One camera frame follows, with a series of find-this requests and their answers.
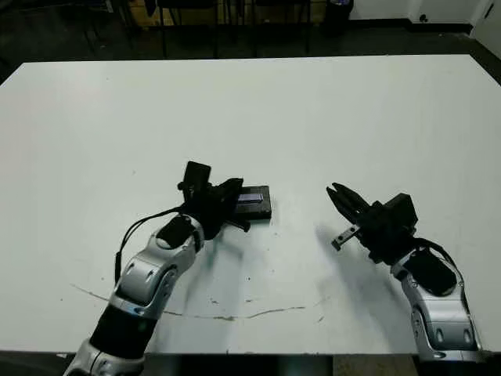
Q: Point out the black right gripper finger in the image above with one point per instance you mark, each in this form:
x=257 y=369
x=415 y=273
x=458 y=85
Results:
x=352 y=199
x=343 y=207

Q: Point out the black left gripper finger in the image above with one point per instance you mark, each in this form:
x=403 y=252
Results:
x=231 y=187
x=231 y=203

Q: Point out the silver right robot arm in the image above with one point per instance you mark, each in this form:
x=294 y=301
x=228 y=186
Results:
x=442 y=317

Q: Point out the black chair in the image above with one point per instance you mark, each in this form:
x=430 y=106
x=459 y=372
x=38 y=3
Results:
x=163 y=35

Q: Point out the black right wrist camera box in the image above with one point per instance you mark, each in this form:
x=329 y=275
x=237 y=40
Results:
x=401 y=209

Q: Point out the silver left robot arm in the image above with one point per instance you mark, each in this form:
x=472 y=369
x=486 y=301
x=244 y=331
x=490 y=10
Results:
x=145 y=270

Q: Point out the black waste bin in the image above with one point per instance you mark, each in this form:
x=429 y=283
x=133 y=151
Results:
x=340 y=15

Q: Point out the black printed box lid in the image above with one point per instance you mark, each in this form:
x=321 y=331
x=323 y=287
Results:
x=256 y=209

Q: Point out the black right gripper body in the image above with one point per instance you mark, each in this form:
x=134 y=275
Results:
x=383 y=239

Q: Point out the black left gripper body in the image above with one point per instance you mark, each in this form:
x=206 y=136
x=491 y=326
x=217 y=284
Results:
x=207 y=211

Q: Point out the small black wall knob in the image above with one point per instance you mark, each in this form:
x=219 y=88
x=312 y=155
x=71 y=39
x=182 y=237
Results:
x=422 y=17

